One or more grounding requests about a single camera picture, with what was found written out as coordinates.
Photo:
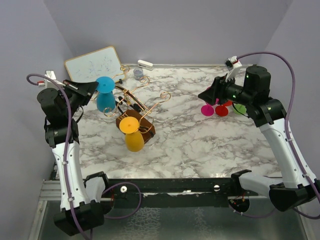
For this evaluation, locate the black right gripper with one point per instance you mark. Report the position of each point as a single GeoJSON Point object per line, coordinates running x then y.
{"type": "Point", "coordinates": [217, 90]}

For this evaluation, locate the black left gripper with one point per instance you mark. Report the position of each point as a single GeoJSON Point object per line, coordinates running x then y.
{"type": "Point", "coordinates": [84, 90]}

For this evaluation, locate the pink wine glass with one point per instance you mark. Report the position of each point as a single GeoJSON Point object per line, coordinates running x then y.
{"type": "Point", "coordinates": [207, 109]}

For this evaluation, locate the red wine glass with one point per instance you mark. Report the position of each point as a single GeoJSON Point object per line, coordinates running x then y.
{"type": "Point", "coordinates": [222, 110]}

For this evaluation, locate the blue wine glass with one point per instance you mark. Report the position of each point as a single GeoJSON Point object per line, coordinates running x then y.
{"type": "Point", "coordinates": [105, 100]}

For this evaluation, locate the green wine glass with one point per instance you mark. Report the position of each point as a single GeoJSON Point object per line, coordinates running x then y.
{"type": "Point", "coordinates": [239, 109]}

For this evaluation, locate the yellow wine glass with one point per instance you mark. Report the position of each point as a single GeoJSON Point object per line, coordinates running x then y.
{"type": "Point", "coordinates": [133, 138]}

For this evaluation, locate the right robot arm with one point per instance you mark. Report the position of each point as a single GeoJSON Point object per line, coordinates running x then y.
{"type": "Point", "coordinates": [298, 184]}

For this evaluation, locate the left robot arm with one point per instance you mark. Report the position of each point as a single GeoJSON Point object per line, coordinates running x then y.
{"type": "Point", "coordinates": [80, 206]}

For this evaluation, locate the gold framed whiteboard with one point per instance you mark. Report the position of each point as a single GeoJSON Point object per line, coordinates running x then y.
{"type": "Point", "coordinates": [90, 66]}

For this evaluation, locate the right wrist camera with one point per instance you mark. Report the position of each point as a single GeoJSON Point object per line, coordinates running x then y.
{"type": "Point", "coordinates": [233, 65]}

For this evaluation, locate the gold wire glass rack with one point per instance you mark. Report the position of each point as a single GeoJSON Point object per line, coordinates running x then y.
{"type": "Point", "coordinates": [128, 105]}

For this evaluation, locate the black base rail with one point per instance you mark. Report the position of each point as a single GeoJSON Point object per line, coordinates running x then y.
{"type": "Point", "coordinates": [172, 192]}

